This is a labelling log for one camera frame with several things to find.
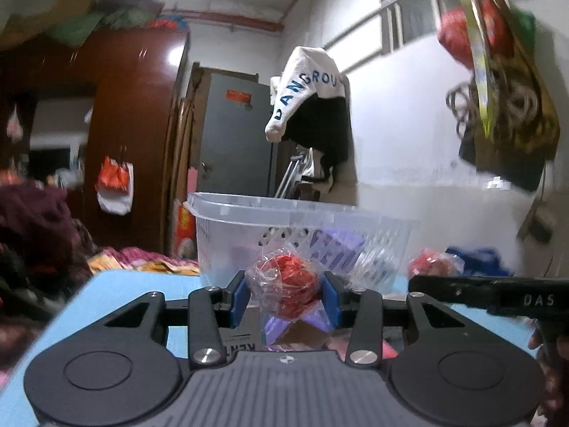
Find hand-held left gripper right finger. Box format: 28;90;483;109
323;271;467;368

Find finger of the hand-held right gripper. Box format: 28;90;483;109
408;274;499;315

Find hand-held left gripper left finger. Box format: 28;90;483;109
103;271;248;369

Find red ball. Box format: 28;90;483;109
245;242;326;322
408;250;459;277

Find light purple bagged box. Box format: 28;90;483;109
310;228;367;279

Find white plastic basket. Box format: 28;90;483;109
186;191;419;295

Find person's right hand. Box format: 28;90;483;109
527;329;569;423

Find dark grey bagged box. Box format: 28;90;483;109
219;306;268;359

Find blue fabric bag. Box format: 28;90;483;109
446;246;513;277

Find red box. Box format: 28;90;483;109
326;336;399;360

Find red patterned bag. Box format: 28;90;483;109
175;201;199;259

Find pink board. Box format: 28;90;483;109
186;166;199;206

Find metal crutches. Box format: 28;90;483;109
272;150;313;199

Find olive hanging bag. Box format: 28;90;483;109
457;31;562;193

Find grey door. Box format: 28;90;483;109
199;68;279;199

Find orange and white bag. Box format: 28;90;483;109
95;155;135;215

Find black garment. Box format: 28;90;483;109
283;95;353;195

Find wooden wardrobe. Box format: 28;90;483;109
0;26;190;259

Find maroon cloth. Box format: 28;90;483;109
0;184;92;305

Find white printed shirt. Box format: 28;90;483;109
264;46;348;144

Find black monitor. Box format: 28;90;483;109
28;143;73;179

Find red hanging bag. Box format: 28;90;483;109
437;0;513;70

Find pink white hanging bag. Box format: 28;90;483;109
6;106;24;144

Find green cloth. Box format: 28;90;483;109
43;6;153;48

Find cable bundle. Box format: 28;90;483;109
445;59;542;144

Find yellow green strap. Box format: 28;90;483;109
448;0;495;139

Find wall window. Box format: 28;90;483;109
377;0;464;55

